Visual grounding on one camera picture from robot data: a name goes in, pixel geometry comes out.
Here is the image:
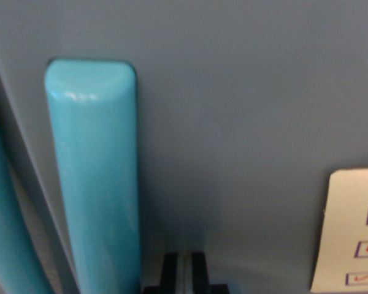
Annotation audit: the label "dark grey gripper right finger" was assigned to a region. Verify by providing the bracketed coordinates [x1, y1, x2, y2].
[184, 251, 210, 294]

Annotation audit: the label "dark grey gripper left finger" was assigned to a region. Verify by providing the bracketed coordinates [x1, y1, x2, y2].
[159, 252, 185, 294]

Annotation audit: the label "grey plastic fridge door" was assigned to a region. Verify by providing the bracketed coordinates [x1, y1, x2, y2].
[0, 39, 78, 294]
[0, 0, 368, 294]

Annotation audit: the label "cream shopping list card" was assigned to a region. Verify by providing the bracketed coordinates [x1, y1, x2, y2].
[309, 167, 368, 294]

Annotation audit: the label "teal plastic door handle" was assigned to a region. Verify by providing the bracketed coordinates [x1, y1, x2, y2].
[0, 81, 55, 294]
[44, 58, 142, 294]

